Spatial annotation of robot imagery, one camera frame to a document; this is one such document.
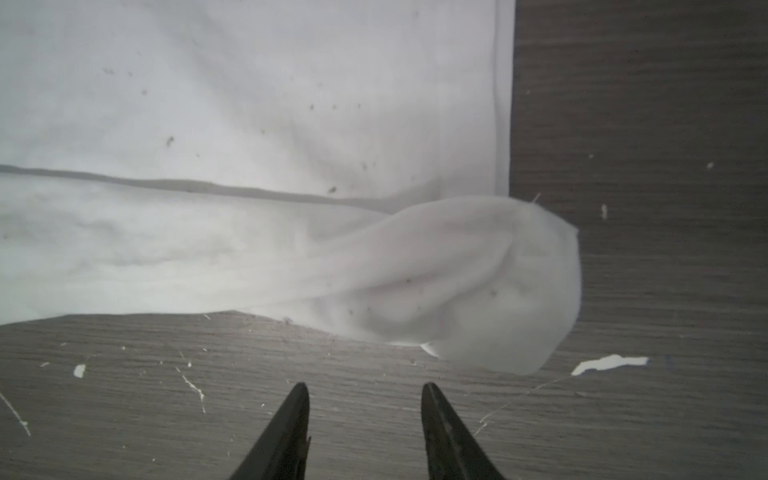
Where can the white paper scrap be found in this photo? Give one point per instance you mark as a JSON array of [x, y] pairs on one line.
[[609, 362]]

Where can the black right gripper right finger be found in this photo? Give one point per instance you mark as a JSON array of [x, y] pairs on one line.
[[451, 449]]

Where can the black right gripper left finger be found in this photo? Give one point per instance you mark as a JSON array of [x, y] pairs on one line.
[[281, 451]]

